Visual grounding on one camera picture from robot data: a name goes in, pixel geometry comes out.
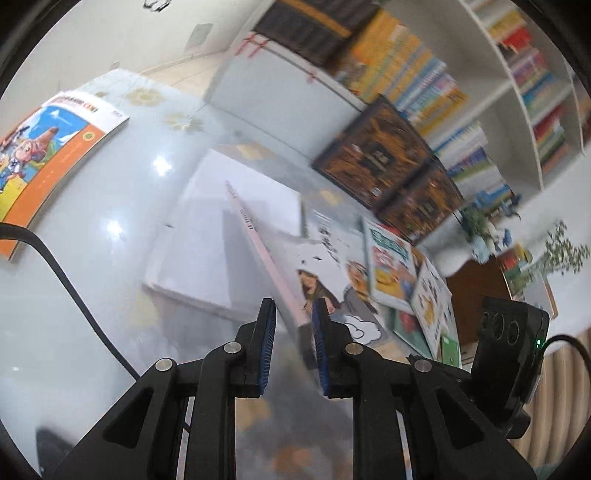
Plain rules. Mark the black boxed book set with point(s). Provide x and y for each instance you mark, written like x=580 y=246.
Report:
x=314 y=32

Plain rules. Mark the brown wooden cabinet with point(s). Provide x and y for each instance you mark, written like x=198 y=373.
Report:
x=475 y=286

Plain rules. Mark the teal cartoon picture book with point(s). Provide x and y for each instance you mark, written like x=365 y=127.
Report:
x=388 y=277

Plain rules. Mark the large plain white book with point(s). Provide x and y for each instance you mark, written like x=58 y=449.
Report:
x=198 y=240

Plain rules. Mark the white wall panel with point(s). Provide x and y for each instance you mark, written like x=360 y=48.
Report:
x=197 y=37

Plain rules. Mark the white bookshelf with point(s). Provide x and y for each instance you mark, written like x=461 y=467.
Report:
x=277 y=83

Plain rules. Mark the dark ornate encyclopedia book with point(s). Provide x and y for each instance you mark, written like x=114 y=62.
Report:
x=420 y=203
x=374 y=152

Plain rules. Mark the small colourful items pile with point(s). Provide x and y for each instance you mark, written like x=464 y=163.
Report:
x=517 y=267

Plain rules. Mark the green leafy plant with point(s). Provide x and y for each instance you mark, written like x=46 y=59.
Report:
x=563 y=251

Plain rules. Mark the white yellow-figure picture book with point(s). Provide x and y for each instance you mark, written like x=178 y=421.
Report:
x=431 y=300

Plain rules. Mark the green picture book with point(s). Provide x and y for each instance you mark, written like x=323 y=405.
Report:
x=450 y=350

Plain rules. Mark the cloud figure story book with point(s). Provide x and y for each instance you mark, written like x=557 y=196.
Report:
x=332 y=258

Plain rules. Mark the rows of upper shelf books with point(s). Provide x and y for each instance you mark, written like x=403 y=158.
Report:
x=535 y=83

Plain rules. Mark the pink-spined bear picture book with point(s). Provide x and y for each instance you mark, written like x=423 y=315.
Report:
x=265 y=249

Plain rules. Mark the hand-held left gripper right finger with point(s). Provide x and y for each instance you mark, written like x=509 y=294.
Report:
x=321 y=350

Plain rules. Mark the orange cartoon picture book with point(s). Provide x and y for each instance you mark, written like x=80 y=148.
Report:
x=60 y=170

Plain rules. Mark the beige ribbed panel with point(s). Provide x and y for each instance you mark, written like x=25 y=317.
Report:
x=563 y=406

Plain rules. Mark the row of colourful books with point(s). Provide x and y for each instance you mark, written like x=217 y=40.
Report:
x=475 y=161

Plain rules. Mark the row of yellow books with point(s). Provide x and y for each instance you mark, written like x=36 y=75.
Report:
x=392 y=69

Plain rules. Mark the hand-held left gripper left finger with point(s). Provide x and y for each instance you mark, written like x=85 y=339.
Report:
x=268 y=350

